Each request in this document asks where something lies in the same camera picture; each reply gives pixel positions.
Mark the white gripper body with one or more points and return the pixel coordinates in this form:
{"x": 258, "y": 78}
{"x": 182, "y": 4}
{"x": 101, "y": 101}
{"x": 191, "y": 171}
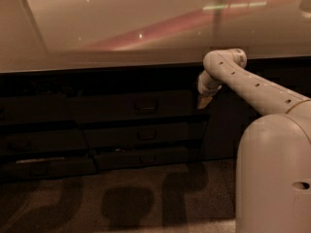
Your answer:
{"x": 205, "y": 90}

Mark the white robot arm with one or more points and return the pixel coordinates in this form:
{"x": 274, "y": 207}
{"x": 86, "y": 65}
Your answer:
{"x": 273, "y": 168}

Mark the dark cabinet door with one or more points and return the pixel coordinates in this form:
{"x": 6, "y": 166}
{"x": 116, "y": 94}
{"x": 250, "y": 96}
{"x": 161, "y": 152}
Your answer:
{"x": 229, "y": 115}

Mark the dark drawer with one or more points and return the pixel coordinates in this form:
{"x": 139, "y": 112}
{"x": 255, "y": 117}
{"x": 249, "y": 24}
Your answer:
{"x": 148, "y": 134}
{"x": 33, "y": 109}
{"x": 142, "y": 158}
{"x": 132, "y": 106}
{"x": 42, "y": 142}
{"x": 48, "y": 169}

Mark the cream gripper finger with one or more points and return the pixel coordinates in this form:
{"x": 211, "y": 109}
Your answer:
{"x": 203, "y": 101}

